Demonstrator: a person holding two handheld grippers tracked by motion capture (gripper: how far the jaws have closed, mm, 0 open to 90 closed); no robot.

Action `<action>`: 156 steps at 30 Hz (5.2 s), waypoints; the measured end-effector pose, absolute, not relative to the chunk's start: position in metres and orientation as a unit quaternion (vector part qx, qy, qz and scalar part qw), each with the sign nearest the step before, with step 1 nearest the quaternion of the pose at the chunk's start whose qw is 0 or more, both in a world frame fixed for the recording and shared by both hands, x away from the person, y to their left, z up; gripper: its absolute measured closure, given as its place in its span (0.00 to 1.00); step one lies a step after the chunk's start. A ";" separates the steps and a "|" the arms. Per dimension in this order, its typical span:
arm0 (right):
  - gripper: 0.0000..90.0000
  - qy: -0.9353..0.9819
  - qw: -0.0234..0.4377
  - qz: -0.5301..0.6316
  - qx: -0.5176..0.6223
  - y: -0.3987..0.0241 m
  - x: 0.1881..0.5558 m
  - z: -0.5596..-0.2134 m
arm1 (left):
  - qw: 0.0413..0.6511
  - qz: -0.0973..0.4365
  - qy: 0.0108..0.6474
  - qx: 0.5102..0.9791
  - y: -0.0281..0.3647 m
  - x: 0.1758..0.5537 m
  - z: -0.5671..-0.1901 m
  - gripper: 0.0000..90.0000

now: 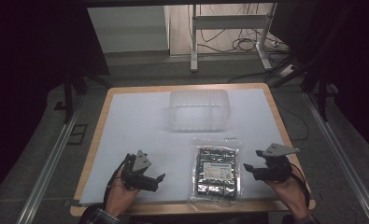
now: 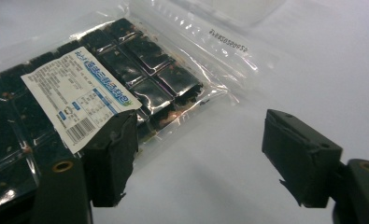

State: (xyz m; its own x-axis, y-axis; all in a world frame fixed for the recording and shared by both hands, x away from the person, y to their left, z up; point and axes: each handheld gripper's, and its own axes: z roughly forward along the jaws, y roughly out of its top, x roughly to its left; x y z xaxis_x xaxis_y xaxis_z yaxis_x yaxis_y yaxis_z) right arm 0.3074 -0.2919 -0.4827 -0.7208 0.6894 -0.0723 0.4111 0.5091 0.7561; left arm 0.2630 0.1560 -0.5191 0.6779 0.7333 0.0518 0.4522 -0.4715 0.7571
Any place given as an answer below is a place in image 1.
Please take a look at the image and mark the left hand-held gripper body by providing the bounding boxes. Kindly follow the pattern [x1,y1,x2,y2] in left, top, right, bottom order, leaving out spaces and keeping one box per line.
[121,149,153,191]

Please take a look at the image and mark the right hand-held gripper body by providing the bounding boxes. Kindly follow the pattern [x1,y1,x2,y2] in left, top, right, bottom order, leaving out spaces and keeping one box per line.
[260,142,301,183]

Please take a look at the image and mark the person's left hand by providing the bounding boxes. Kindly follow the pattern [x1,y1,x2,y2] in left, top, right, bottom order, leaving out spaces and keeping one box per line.
[105,167,141,217]

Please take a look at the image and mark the person's right hand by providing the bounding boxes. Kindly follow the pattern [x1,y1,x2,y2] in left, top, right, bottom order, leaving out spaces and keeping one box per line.
[263,173,311,220]

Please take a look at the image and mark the white table sheet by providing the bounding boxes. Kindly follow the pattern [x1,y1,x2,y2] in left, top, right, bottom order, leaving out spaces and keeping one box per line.
[78,88,287,205]

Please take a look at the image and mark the clear bag of dark packets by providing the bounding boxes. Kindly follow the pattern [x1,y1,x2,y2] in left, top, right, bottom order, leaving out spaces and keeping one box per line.
[188,135,243,209]

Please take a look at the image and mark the person's left plaid sleeve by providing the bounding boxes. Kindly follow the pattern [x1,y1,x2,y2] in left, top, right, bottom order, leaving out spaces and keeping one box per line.
[78,207,121,224]

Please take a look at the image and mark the person's plaid sleeve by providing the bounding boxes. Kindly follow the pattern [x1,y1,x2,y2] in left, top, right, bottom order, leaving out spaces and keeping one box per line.
[292,214,320,224]
[78,207,121,224]

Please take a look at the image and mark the person's right plaid sleeve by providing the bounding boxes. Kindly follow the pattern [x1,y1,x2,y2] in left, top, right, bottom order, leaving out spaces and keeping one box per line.
[292,214,320,224]

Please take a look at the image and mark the clear plastic container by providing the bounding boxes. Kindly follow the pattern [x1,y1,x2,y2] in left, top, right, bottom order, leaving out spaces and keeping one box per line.
[168,89,231,133]

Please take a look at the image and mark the white power strip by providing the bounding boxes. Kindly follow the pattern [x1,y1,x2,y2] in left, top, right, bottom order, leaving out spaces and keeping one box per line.
[278,63,296,78]

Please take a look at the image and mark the black metal stand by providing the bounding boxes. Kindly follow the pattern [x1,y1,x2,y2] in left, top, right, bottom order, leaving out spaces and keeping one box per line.
[54,69,114,125]
[265,6,354,123]

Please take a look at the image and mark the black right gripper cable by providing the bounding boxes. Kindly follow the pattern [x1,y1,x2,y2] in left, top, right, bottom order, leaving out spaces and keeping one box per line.
[289,161,311,210]

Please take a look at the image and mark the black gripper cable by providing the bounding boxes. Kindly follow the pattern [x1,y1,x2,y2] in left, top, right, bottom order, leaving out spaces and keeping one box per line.
[103,155,131,210]
[289,161,311,210]

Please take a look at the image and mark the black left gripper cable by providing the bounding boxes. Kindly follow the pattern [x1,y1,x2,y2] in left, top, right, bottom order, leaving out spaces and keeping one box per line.
[103,155,131,210]

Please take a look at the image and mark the black floor cable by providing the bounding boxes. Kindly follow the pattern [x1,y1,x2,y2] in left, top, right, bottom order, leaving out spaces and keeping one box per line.
[275,99,310,142]

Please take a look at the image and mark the metal floor rail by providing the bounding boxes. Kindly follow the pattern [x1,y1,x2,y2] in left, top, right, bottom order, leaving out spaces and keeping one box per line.
[303,92,369,224]
[15,94,85,224]

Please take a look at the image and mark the black floor socket frame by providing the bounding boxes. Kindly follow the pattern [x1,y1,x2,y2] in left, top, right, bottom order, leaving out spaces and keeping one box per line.
[66,123,89,146]

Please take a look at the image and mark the tangle of black floor cables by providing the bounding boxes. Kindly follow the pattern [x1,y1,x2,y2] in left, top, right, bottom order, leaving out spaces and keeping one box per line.
[187,3,291,54]

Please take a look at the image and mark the white metal desk frame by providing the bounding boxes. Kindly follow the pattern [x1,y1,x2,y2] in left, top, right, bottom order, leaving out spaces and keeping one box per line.
[189,3,278,73]

